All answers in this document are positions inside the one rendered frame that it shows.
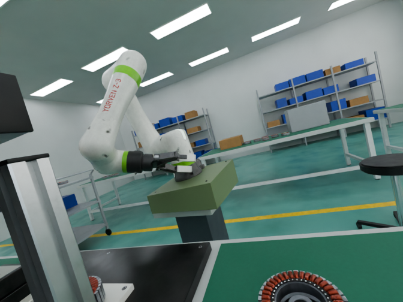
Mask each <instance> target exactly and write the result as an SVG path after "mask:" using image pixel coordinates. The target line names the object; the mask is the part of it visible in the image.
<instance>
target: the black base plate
mask: <svg viewBox="0 0 403 302"><path fill-rule="evenodd" d="M211 251H212V248H211V245H210V242H202V243H186V244H170V245H162V246H146V247H130V248H121V249H105V250H89V251H81V252H80V253H81V256H82V259H83V263H84V265H85V269H86V272H87V274H88V277H89V276H98V277H99V278H100V279H101V281H102V283H133V285H134V290H133V291H132V293H131V294H130V295H129V297H128V298H127V299H126V300H125V302H192V300H193V298H194V295H195V293H196V290H197V287H198V285H199V282H200V279H201V277H202V274H203V272H204V268H205V266H206V264H207V261H208V259H209V256H210V253H211Z"/></svg>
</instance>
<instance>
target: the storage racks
mask: <svg viewBox="0 0 403 302"><path fill-rule="evenodd" d="M374 55H375V61H372V62H367V58H366V57H365V58H364V60H365V64H362V65H359V66H356V67H352V68H349V69H347V70H343V71H340V72H337V73H333V69H332V66H330V71H331V74H330V75H327V76H324V77H320V78H317V79H315V80H311V81H308V82H305V83H301V84H298V85H295V86H294V84H293V79H292V78H291V84H292V87H288V88H286V89H282V90H279V91H276V92H273V93H269V94H267V95H263V96H260V97H258V92H257V90H256V94H257V99H258V103H259V106H260V111H261V115H262V118H263V123H264V128H265V131H266V135H268V133H267V129H271V128H275V127H278V126H283V125H286V123H285V124H284V123H283V124H280V125H278V126H274V127H271V128H267V127H266V124H265V121H264V116H263V115H264V114H266V113H270V112H273V111H277V110H280V109H283V108H287V107H291V106H294V108H296V106H295V105H297V108H298V107H299V105H298V104H301V103H304V102H308V101H312V100H315V99H319V98H323V97H325V96H329V97H330V101H331V102H332V95H334V94H336V99H337V102H338V107H339V110H337V111H339V113H340V116H341V119H342V118H343V116H342V110H346V109H349V108H353V107H357V106H360V105H365V104H369V103H372V102H373V105H374V107H377V106H376V103H375V102H377V101H381V100H384V105H385V108H386V107H388V106H387V100H386V94H385V91H384V84H383V79H382V75H381V69H380V64H379V60H378V55H377V51H375V52H374ZM374 62H376V64H377V69H378V75H379V80H376V81H372V82H369V83H365V84H361V85H359V86H355V87H351V88H348V89H344V90H340V91H337V88H336V83H335V78H334V77H335V76H338V75H341V74H345V73H348V72H351V71H354V70H358V69H361V68H364V67H366V72H367V75H370V73H369V68H368V66H369V65H370V64H373V63H374ZM331 77H332V80H333V85H334V88H335V92H334V93H330V94H327V95H323V96H319V97H317V98H313V99H309V100H306V101H302V102H297V97H296V93H295V89H296V88H299V87H302V86H306V85H308V84H312V83H315V82H318V81H322V80H325V79H326V83H327V86H328V87H329V82H328V78H331ZM378 81H380V84H381V90H382V94H383V99H377V100H375V97H374V92H373V88H372V83H375V82H378ZM368 84H369V86H370V90H371V95H372V101H370V102H367V103H364V104H360V105H355V106H352V107H347V108H344V109H341V105H340V102H339V96H338V93H340V92H344V91H347V90H351V89H355V88H358V87H362V86H366V85H368ZM289 90H290V93H291V97H292V98H293V94H292V90H293V92H294V97H295V100H296V103H295V104H292V105H288V106H285V107H281V108H277V109H274V110H271V111H267V112H264V113H263V112H262V109H261V104H260V99H263V98H267V97H269V96H273V95H276V94H279V93H283V92H286V91H289ZM202 110H203V115H199V116H196V117H193V118H190V119H187V120H183V121H181V122H179V120H178V117H177V116H176V119H177V123H174V124H171V125H167V126H164V127H162V128H158V129H156V130H157V131H160V130H161V132H162V133H163V129H166V128H169V127H172V126H176V125H178V126H179V129H180V128H181V127H180V124H182V123H183V124H184V128H185V129H186V126H185V122H189V121H192V120H195V119H199V118H201V117H204V119H205V122H206V126H207V129H204V130H201V131H197V132H193V133H190V134H187V136H189V135H191V134H195V133H198V132H202V131H206V130H208V133H209V137H210V143H207V144H212V148H213V149H214V147H213V143H215V145H216V140H215V136H214V133H213V129H212V125H211V122H210V118H209V113H208V110H207V109H206V111H207V114H205V113H204V109H203V108H202ZM337 111H331V112H327V113H328V114H329V113H333V116H334V119H336V115H335V112H337ZM386 114H387V117H385V119H387V120H388V124H389V128H391V127H392V124H391V121H390V115H389V113H386ZM206 116H208V119H209V123H210V127H211V128H209V127H208V125H207V120H206ZM375 121H377V125H378V127H380V123H379V119H377V120H375ZM210 129H211V130H212V134H213V139H214V141H213V142H212V139H211V136H210V132H209V130H210ZM131 133H132V136H133V140H134V144H135V146H136V150H137V145H136V141H135V138H134V137H137V136H136V135H135V136H134V134H133V131H131ZM207 144H204V145H207ZM204 145H201V146H204ZM196 147H200V146H196ZM196 147H192V149H193V148H196ZM216 148H217V145H216Z"/></svg>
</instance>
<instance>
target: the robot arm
mask: <svg viewBox="0 0 403 302"><path fill-rule="evenodd" d="M146 70H147V64H146V60H145V58H144V57H143V56H142V55H141V54H140V53H139V52H137V51H135V50H126V51H124V52H123V53H122V54H121V55H120V57H119V58H118V59H117V61H116V62H115V63H114V64H113V65H112V66H111V67H110V68H109V69H107V70H106V71H105V72H104V73H103V76H102V84H103V86H104V88H105V89H106V90H107V91H106V94H105V96H104V99H103V101H102V103H101V106H100V108H99V110H98V112H97V114H96V115H95V117H94V119H93V121H92V123H91V124H90V126H89V128H88V129H87V130H86V132H85V133H84V134H83V136H82V138H81V139H80V141H79V150H80V153H81V155H82V156H83V157H84V158H86V159H87V160H88V161H89V162H90V163H91V164H92V166H93V168H94V169H95V170H96V171H97V172H98V173H100V174H114V173H135V175H136V174H137V173H142V171H152V170H153V168H156V169H155V170H156V171H164V172H168V173H174V174H175V181H176V182H181V181H184V180H188V179H190V178H192V177H195V176H197V175H199V174H200V173H201V172H202V169H203V168H204V167H205V166H204V164H202V163H201V160H199V159H196V155H195V154H194V152H193V149H192V147H191V144H190V141H189V139H188V136H187V133H186V131H185V130H184V129H175V130H172V131H170V132H167V133H165V134H163V135H159V133H158V132H157V130H156V129H155V128H154V126H153V125H152V124H151V121H150V120H149V119H148V117H147V115H146V113H145V112H144V110H143V109H142V107H141V105H140V103H139V101H138V99H137V97H136V95H135V94H136V92H137V90H138V88H139V86H140V84H141V82H142V80H143V78H144V76H145V73H146ZM124 115H125V116H126V118H127V119H128V121H129V123H130V124H131V126H132V128H133V130H134V132H135V133H136V135H137V137H138V139H139V141H140V143H141V145H142V148H143V150H144V152H145V154H143V152H142V151H140V149H137V150H135V151H124V150H116V148H115V142H116V137H117V135H118V131H119V128H120V125H121V123H122V119H123V118H124ZM168 162H170V163H171V165H170V164H167V163H168Z"/></svg>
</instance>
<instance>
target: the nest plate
mask: <svg viewBox="0 0 403 302"><path fill-rule="evenodd" d="M103 288H104V291H105V293H106V297H105V300H104V302H125V300H126V299H127V298H128V297H129V295H130V294H131V293H132V291H133V290H134V285H133V283H103Z"/></svg>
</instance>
